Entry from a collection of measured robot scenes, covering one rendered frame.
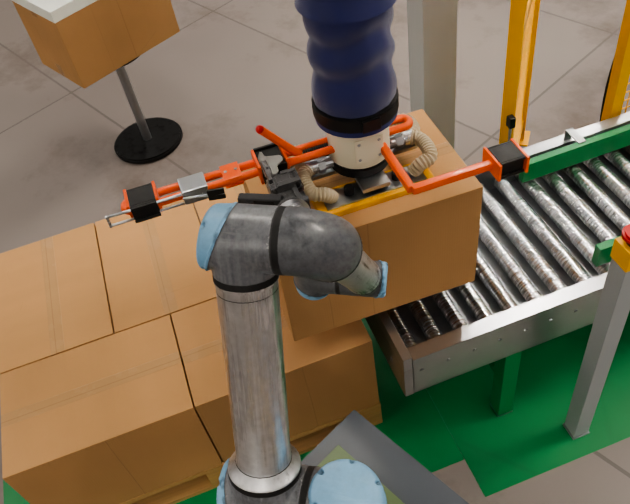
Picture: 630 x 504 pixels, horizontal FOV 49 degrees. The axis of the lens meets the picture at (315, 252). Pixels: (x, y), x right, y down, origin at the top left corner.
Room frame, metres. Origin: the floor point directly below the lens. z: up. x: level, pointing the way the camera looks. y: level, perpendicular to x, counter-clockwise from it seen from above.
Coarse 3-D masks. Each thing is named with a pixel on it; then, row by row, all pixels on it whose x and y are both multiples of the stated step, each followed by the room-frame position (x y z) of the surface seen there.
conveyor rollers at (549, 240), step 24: (576, 168) 1.84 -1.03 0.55; (600, 168) 1.82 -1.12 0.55; (624, 168) 1.81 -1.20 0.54; (504, 192) 1.81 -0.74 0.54; (528, 192) 1.80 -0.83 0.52; (600, 192) 1.70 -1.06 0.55; (624, 192) 1.68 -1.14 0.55; (480, 216) 1.70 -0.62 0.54; (504, 216) 1.67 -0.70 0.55; (528, 216) 1.66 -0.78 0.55; (552, 216) 1.64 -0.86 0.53; (624, 216) 1.56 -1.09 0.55; (528, 240) 1.55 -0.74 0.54; (552, 240) 1.52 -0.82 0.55; (576, 240) 1.51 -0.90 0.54; (600, 240) 1.50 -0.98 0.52; (480, 264) 1.48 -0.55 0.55; (504, 264) 1.47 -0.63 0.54; (576, 264) 1.40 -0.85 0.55; (504, 288) 1.36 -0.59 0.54; (528, 288) 1.34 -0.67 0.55; (552, 288) 1.33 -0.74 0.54; (456, 312) 1.30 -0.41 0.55; (480, 312) 1.28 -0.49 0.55; (408, 336) 1.25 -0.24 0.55; (432, 336) 1.23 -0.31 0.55
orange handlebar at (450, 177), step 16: (400, 128) 1.47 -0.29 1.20; (304, 144) 1.47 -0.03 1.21; (384, 144) 1.41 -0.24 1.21; (304, 160) 1.42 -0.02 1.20; (208, 176) 1.41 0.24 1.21; (224, 176) 1.39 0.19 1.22; (240, 176) 1.39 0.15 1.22; (256, 176) 1.39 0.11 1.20; (400, 176) 1.28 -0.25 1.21; (448, 176) 1.24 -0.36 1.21; (464, 176) 1.24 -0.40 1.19; (160, 192) 1.39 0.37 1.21; (416, 192) 1.22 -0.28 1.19
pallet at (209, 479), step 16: (368, 416) 1.25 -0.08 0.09; (304, 432) 1.20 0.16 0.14; (320, 432) 1.26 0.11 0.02; (304, 448) 1.21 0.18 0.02; (192, 480) 1.17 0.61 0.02; (208, 480) 1.15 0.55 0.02; (144, 496) 1.09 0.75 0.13; (160, 496) 1.13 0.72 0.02; (176, 496) 1.12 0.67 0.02; (192, 496) 1.11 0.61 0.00
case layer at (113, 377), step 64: (0, 256) 1.99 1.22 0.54; (64, 256) 1.92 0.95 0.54; (128, 256) 1.85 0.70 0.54; (192, 256) 1.79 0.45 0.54; (0, 320) 1.66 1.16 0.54; (64, 320) 1.60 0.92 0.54; (128, 320) 1.54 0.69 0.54; (192, 320) 1.49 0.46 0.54; (0, 384) 1.38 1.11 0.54; (64, 384) 1.33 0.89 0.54; (128, 384) 1.28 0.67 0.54; (192, 384) 1.23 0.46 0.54; (320, 384) 1.22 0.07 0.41; (64, 448) 1.09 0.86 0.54; (128, 448) 1.10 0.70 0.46; (192, 448) 1.13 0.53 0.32
